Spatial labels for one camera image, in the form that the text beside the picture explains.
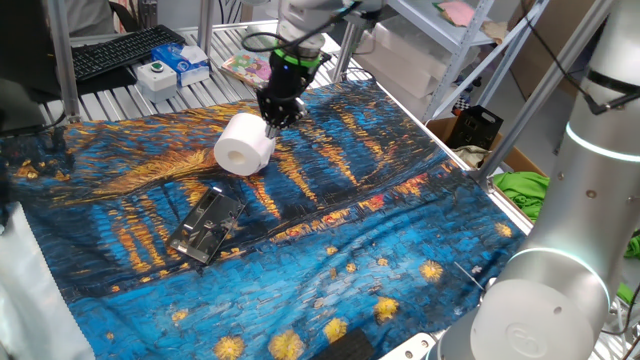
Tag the black computer monitor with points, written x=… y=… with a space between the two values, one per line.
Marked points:
x=25 y=50

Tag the diagonal aluminium strut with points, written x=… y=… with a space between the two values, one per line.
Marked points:
x=540 y=90

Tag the white toilet paper roll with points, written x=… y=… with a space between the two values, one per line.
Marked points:
x=245 y=145

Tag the pink cloth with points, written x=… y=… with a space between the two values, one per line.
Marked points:
x=457 y=12

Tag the grey metal shelf rack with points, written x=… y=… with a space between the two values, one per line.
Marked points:
x=450 y=37

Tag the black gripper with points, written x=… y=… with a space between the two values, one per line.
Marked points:
x=287 y=80

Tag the white box green button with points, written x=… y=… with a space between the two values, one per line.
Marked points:
x=155 y=85

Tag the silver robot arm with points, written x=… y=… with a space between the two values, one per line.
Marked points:
x=575 y=210

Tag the white storage boxes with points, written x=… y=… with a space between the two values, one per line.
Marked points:
x=400 y=65

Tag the blue tissue box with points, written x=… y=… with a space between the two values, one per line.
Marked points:
x=175 y=62

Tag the black plastic crate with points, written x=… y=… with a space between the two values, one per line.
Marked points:
x=475 y=127

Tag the chrome toilet paper holder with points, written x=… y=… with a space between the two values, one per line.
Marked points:
x=205 y=225

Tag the black computer keyboard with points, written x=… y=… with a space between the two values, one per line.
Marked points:
x=125 y=50

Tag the large cardboard carton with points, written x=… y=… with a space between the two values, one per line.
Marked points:
x=560 y=25

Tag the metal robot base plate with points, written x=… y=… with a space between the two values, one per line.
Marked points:
x=415 y=347

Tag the starry night print tablecloth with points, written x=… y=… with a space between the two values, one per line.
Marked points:
x=350 y=250

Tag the brown cardboard box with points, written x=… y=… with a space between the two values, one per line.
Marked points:
x=515 y=160

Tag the person in grey shirt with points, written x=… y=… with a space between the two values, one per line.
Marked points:
x=90 y=15

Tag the green cloth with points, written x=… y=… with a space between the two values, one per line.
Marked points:
x=632 y=245
x=520 y=190

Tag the aluminium frame post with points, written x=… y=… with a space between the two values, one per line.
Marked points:
x=206 y=25
x=62 y=60

